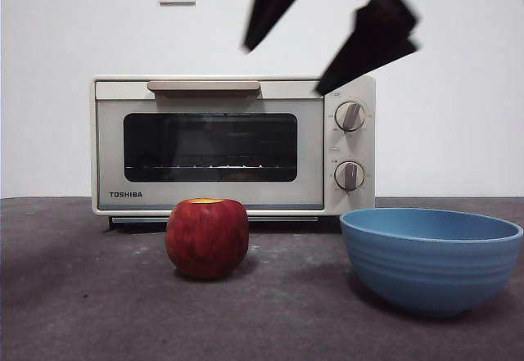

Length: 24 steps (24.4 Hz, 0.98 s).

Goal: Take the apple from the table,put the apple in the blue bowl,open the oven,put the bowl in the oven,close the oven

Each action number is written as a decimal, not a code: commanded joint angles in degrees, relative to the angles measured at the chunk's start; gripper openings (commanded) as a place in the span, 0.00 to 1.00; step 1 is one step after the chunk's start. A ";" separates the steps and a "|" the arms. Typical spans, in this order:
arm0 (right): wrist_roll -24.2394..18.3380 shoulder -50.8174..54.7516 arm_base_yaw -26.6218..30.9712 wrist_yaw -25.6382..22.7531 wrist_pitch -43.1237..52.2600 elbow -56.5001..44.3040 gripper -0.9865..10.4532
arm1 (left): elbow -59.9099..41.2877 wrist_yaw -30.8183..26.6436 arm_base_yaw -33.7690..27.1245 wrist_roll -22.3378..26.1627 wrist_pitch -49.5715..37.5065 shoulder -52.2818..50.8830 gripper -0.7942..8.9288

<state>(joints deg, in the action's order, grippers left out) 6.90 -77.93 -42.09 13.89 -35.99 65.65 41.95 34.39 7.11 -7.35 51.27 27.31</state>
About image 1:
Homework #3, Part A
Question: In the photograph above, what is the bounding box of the cream oven knob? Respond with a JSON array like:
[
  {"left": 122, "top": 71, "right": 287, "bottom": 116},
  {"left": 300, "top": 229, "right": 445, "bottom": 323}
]
[
  {"left": 333, "top": 160, "right": 367, "bottom": 192},
  {"left": 334, "top": 101, "right": 367, "bottom": 133}
]

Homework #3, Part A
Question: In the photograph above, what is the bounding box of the metal wire oven rack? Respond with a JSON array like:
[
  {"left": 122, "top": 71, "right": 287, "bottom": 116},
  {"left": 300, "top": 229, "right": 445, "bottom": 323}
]
[{"left": 124, "top": 164, "right": 298, "bottom": 172}]

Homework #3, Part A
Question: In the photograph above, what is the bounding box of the blue ribbed bowl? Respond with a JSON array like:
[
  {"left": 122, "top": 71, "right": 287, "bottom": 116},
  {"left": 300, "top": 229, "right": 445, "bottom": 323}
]
[{"left": 338, "top": 207, "right": 524, "bottom": 318}]

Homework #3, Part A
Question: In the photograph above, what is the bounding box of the cream Toshiba toaster oven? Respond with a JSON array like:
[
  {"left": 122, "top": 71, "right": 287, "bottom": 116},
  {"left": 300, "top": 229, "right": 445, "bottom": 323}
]
[{"left": 91, "top": 74, "right": 377, "bottom": 225}]

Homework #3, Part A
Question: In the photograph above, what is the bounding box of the oven door with beige handle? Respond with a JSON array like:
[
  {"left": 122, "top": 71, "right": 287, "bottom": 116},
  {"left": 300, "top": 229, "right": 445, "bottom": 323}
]
[{"left": 94, "top": 79, "right": 326, "bottom": 211}]

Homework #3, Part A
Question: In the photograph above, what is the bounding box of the red apple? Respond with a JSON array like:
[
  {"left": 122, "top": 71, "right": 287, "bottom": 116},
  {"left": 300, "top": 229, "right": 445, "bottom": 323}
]
[{"left": 165, "top": 197, "right": 251, "bottom": 282}]

